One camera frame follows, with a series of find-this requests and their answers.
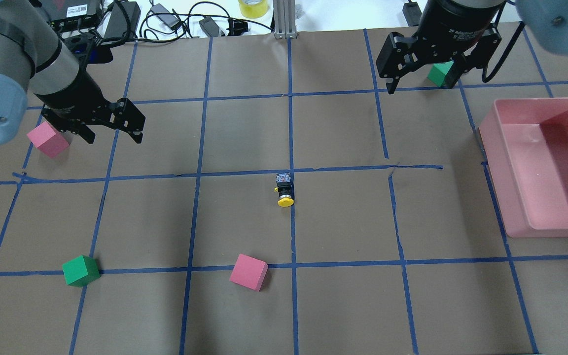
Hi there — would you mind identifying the yellow tape roll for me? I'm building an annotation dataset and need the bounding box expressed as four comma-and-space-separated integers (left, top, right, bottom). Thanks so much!
238, 0, 269, 19

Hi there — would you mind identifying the green cube far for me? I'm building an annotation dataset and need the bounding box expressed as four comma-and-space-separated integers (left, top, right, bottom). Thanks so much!
62, 255, 101, 287

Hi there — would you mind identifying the pink cube centre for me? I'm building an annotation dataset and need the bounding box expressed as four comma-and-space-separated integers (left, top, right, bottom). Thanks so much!
229, 254, 269, 292

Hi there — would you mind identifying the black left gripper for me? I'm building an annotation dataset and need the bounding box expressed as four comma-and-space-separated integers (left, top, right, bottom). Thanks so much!
41, 69, 146, 144

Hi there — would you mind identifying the pink plastic bin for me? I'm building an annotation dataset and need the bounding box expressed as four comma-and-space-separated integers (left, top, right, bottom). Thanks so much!
479, 97, 568, 238

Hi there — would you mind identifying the pink cube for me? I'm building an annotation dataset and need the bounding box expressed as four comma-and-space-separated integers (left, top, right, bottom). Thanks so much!
229, 254, 269, 292
26, 121, 70, 159

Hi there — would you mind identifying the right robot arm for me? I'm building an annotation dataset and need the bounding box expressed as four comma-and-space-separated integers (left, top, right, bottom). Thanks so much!
376, 0, 568, 94

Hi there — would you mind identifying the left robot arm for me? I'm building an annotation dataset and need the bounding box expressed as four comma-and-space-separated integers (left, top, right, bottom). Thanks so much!
0, 0, 145, 144

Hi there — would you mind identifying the green cube near bin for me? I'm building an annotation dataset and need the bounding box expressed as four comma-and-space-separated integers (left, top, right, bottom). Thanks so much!
427, 61, 454, 87

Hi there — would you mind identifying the aluminium frame post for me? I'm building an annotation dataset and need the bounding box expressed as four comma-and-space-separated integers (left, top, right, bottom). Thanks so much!
272, 0, 298, 39

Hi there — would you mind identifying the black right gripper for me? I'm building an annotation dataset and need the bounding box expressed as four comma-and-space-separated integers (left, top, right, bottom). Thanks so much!
376, 0, 502, 95

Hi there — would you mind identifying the pink cube far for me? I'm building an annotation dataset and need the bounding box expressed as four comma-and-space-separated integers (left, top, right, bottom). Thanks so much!
26, 121, 70, 159

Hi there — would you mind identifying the black power adapter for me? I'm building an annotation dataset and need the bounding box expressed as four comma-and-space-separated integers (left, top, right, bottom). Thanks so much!
402, 0, 422, 27

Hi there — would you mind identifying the yellow push button switch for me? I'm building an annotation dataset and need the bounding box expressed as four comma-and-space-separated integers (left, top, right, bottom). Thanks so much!
275, 173, 295, 208

